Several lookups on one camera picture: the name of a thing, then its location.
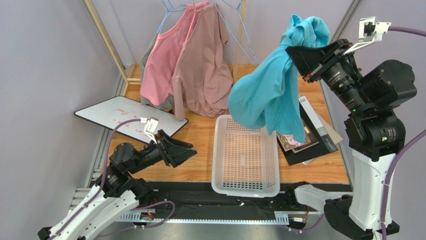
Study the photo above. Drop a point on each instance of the teal t shirt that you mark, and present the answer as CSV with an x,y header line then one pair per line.
x,y
269,96

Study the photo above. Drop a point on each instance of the pink t shirt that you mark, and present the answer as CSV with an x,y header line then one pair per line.
x,y
187,21

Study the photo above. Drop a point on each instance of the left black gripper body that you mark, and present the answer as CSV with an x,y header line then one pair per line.
x,y
163,146

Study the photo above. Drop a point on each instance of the white plastic basket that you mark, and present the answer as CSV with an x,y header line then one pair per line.
x,y
245,162

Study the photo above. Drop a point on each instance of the white whiteboard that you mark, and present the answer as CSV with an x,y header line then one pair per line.
x,y
112,112

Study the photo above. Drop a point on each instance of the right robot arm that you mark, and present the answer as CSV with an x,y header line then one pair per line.
x,y
376,135

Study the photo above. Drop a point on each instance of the white box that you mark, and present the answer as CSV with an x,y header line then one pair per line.
x,y
327,134

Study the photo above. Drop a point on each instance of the grey t shirt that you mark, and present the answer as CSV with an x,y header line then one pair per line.
x,y
157,67

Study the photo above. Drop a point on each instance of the blue hanger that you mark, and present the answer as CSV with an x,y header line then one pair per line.
x,y
232,12
169,9

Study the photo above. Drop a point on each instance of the mauve t shirt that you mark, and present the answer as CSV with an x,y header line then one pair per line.
x,y
202,80

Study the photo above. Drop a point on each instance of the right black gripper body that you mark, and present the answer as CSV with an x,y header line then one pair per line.
x,y
323,63

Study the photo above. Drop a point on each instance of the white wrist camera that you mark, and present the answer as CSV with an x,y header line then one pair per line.
x,y
150,127
370,32

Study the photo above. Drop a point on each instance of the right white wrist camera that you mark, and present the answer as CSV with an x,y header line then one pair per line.
x,y
370,32

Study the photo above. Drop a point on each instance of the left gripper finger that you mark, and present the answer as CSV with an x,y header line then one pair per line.
x,y
161,135
179,156

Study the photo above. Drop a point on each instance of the illustrated book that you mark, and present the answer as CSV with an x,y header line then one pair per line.
x,y
288,142

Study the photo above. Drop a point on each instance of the wooden clothes rack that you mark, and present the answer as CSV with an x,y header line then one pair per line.
x,y
130,75

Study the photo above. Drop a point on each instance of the black book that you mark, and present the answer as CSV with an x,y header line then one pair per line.
x,y
310,154

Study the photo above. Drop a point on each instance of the blue hanger left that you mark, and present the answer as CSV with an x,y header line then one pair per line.
x,y
169,9

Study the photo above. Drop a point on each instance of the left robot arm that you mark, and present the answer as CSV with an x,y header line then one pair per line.
x,y
117,192

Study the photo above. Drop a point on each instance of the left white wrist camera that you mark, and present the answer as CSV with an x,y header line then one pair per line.
x,y
150,127

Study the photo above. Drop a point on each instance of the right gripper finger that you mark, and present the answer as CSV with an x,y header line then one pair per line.
x,y
317,53
310,64

